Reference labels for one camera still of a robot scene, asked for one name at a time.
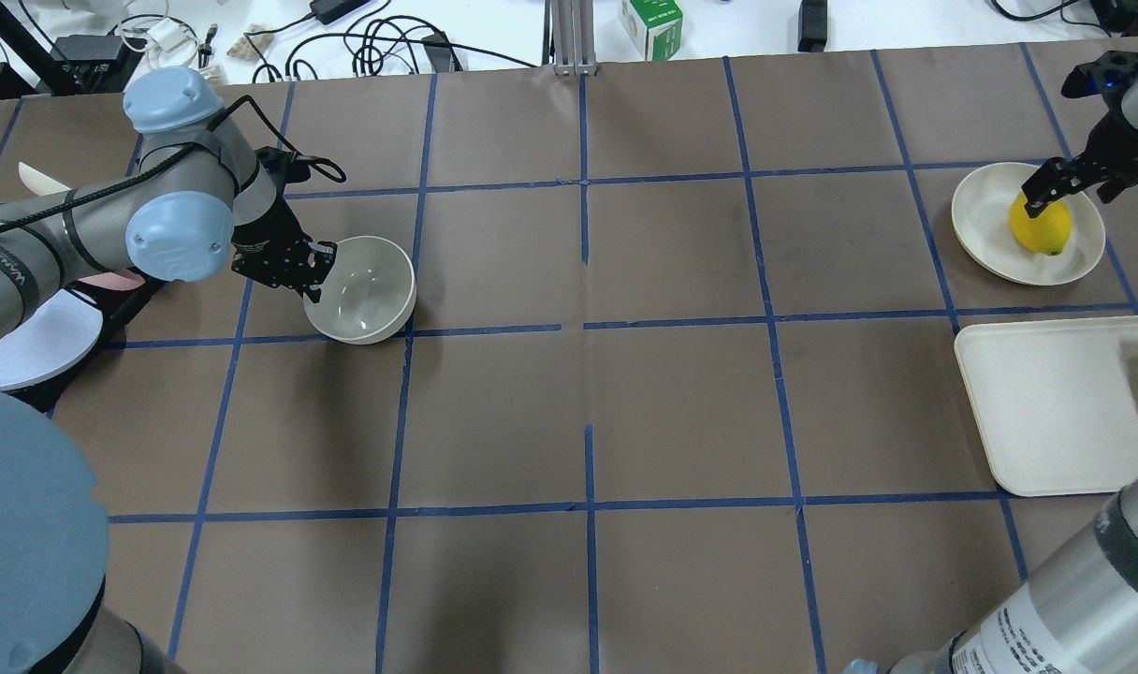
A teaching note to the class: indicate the aluminium frame post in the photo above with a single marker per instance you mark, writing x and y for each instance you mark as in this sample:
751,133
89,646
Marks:
569,38

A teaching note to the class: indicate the green white carton box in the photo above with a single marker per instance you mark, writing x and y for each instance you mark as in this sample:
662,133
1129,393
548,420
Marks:
655,28

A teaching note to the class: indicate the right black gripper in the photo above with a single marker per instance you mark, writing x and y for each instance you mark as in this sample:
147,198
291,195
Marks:
1113,147

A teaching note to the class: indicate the cream ceramic bowl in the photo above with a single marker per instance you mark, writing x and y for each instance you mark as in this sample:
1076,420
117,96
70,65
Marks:
368,295

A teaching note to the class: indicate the lavender blue plate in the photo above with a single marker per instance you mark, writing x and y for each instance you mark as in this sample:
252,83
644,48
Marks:
60,334

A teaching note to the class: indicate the pink plate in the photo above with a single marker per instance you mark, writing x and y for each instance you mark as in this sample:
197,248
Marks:
121,281

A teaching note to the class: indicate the cream round plate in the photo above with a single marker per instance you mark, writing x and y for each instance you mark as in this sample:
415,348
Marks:
992,222

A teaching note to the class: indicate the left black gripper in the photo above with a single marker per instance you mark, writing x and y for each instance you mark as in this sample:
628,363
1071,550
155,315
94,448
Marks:
271,234

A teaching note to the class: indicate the cream rectangular tray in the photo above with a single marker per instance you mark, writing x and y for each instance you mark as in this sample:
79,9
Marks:
1055,402

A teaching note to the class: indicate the cream plate in rack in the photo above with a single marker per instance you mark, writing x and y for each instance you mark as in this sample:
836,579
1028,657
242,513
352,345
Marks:
38,182

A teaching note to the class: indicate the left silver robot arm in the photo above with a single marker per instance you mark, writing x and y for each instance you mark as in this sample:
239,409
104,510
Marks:
201,199

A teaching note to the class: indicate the yellow lemon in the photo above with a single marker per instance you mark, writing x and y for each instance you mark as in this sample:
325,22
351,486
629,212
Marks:
1045,235

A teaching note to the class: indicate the black power adapter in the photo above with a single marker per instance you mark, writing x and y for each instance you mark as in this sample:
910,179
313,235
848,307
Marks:
329,11

